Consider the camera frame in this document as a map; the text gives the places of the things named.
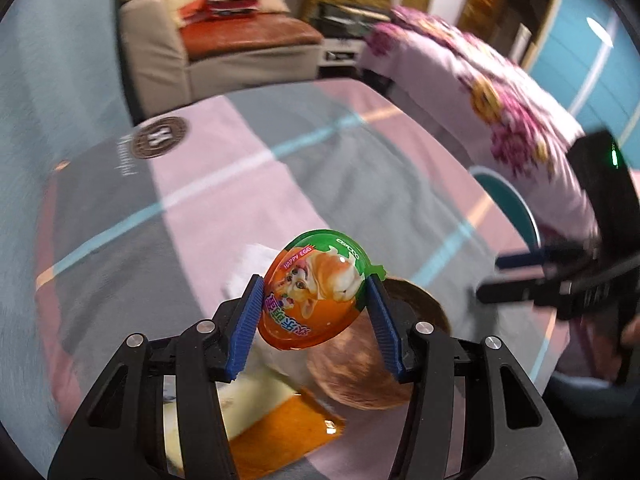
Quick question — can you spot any beige armchair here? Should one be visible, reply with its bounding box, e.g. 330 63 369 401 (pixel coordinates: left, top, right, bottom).
117 0 323 118

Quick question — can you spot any person's right forearm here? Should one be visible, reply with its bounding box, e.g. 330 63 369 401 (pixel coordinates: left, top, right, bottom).
545 372 640 461

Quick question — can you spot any orange brown box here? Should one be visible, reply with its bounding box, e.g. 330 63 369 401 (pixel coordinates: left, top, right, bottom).
462 0 506 36

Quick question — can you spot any bed with floral bedspread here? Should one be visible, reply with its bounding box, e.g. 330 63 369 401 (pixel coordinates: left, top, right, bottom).
360 5 601 241

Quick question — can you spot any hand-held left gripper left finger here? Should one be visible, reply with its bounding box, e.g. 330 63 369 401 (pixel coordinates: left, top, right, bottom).
47 274 266 480

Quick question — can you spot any pink and grey striped mat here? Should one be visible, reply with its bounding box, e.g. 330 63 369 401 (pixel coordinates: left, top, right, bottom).
0 80 571 480

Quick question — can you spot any black electronic device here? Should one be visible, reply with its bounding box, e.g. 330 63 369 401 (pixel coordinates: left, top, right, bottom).
310 2 391 41

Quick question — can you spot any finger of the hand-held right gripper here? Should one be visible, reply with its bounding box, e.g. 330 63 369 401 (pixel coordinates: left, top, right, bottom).
475 275 542 306
495 245 551 272

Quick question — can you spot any yellow and orange packet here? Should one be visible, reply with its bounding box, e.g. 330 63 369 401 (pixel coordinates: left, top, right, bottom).
162 375 347 480

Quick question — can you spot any orange seat cushion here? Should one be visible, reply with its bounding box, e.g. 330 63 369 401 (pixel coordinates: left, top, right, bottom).
180 12 323 61

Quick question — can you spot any white tissue packet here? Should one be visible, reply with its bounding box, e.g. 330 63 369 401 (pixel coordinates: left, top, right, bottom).
220 242 301 386

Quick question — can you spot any white paper roll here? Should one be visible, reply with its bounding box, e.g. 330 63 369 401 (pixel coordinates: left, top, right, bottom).
510 22 532 61

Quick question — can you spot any person's right hand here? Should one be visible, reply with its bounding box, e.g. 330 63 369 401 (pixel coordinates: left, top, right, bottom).
617 317 640 347

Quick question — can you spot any small white box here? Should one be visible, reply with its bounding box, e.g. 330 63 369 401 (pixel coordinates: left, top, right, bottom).
322 37 366 63

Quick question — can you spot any blue door wardrobe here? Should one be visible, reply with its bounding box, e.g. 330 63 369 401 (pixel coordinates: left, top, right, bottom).
525 0 640 161

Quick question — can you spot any teal round bin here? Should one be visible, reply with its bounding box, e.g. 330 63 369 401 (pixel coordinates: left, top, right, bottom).
470 169 541 261

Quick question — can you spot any brown round bowl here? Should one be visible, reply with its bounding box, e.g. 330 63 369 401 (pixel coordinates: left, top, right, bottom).
305 280 451 411

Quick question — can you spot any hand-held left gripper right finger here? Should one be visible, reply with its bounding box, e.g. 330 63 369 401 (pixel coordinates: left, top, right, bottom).
365 274 566 480

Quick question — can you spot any orange green egg toy pack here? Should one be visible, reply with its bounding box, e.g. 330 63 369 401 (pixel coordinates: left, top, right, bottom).
257 228 387 350

